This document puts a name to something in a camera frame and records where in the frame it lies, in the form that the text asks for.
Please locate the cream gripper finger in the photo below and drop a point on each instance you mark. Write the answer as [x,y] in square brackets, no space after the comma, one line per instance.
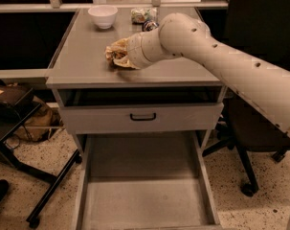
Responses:
[120,44]
[124,62]

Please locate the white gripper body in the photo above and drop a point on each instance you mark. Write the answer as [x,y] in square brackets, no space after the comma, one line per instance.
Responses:
[134,51]

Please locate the crushed orange can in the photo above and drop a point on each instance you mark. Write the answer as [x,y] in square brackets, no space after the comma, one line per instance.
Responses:
[111,53]

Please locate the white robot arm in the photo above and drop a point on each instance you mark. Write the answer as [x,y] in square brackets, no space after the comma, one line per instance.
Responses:
[261,84]

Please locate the blue soda can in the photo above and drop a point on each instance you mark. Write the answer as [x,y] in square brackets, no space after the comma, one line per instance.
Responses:
[150,25]

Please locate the closed grey top drawer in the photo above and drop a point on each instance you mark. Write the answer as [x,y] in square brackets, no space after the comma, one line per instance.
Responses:
[115,118]

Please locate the grey drawer cabinet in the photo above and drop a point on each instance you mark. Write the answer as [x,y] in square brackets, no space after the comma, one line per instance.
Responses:
[82,77]

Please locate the open grey middle drawer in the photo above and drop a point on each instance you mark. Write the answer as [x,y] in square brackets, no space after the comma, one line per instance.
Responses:
[144,181]

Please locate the green white snack bag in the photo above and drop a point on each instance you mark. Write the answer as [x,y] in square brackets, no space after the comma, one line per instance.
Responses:
[141,15]

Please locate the white bowl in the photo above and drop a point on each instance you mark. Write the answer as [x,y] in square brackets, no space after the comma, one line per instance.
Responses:
[103,16]

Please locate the brown bag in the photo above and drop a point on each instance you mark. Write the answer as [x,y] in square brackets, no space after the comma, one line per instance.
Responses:
[41,125]

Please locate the black side table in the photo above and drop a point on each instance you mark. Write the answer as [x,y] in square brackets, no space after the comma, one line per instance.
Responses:
[16,107]

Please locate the black office chair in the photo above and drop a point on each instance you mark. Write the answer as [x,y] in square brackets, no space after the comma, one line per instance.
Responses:
[260,28]

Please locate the black drawer handle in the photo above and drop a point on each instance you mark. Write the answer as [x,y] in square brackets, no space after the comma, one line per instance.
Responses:
[142,117]

